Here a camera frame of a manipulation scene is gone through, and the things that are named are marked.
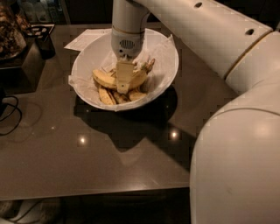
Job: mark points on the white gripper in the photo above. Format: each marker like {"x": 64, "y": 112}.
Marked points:
{"x": 126, "y": 44}

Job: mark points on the yellow top banana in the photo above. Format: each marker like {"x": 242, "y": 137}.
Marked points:
{"x": 108, "y": 80}

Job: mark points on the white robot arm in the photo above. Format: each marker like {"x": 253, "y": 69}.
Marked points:
{"x": 235, "y": 164}

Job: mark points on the white paper bowl liner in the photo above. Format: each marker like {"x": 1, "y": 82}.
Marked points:
{"x": 157, "y": 52}

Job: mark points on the white bowl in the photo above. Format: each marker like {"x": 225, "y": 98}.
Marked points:
{"x": 96, "y": 55}

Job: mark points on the white paper sheet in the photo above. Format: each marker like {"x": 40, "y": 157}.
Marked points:
{"x": 86, "y": 38}

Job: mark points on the black cup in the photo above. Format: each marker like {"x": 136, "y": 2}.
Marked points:
{"x": 44, "y": 41}

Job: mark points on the dark box stand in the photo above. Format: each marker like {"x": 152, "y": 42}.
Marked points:
{"x": 21, "y": 74}

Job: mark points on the bottles on shelf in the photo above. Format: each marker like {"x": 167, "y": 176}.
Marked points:
{"x": 43, "y": 11}

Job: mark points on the glass jar with snacks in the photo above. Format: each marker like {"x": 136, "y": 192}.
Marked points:
{"x": 12, "y": 40}

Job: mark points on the white crocs shoes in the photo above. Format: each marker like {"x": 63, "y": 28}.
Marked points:
{"x": 30, "y": 211}

